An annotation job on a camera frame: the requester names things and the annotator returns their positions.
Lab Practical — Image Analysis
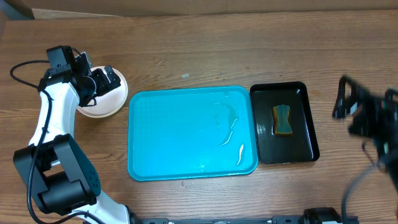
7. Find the pink rimmed white plate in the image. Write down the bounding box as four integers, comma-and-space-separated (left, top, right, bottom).
77, 68, 128, 118

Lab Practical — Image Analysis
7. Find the green yellow sponge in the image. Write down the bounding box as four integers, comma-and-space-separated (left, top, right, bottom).
272, 105, 293, 136

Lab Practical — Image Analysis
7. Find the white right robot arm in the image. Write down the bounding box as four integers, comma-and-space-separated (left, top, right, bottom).
297, 75, 397, 224

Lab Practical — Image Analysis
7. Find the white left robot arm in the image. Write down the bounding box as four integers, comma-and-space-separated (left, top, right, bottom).
13, 46, 140, 223

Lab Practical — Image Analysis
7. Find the black water tray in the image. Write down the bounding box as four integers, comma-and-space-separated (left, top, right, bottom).
250, 82, 320, 164

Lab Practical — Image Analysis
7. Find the blue plastic tray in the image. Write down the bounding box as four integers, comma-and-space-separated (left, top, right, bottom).
127, 86, 258, 182

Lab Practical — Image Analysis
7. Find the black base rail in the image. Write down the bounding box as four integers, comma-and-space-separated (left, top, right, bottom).
136, 215, 360, 224

